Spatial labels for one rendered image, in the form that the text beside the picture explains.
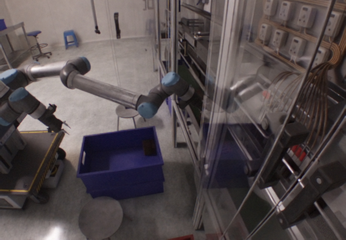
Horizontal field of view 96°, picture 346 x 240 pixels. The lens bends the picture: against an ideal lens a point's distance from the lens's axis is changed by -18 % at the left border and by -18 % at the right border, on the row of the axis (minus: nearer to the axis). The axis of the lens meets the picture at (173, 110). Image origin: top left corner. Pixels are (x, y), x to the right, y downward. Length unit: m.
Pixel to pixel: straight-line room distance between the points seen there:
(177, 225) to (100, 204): 0.59
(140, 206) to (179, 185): 0.38
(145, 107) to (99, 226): 0.83
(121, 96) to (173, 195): 1.00
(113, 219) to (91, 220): 0.15
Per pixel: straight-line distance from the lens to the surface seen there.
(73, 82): 1.14
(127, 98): 0.96
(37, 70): 1.62
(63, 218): 1.79
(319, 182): 0.28
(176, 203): 1.62
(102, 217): 1.38
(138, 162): 1.59
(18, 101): 1.06
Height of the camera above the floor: 1.47
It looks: 37 degrees down
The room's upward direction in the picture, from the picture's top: straight up
